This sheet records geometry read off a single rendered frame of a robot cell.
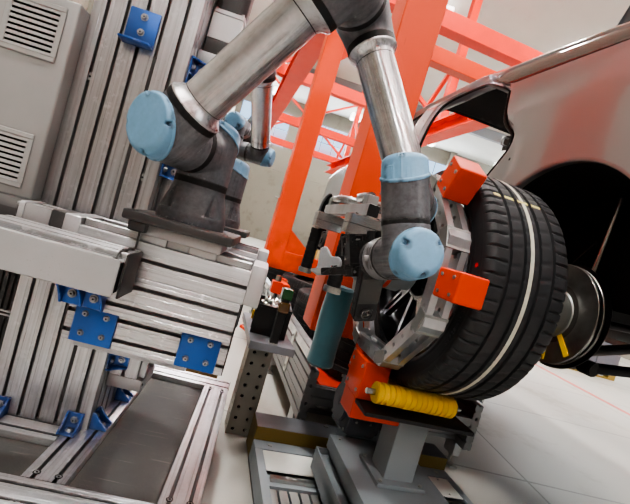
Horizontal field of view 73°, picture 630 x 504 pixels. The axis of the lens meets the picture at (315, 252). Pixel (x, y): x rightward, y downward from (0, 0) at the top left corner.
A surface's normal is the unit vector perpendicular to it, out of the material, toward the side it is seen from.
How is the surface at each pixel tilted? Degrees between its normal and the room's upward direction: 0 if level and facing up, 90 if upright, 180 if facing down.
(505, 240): 66
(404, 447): 90
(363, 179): 90
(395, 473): 90
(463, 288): 90
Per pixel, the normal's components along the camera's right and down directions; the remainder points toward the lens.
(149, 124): -0.44, 0.01
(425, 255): 0.26, -0.07
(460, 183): 0.02, 0.63
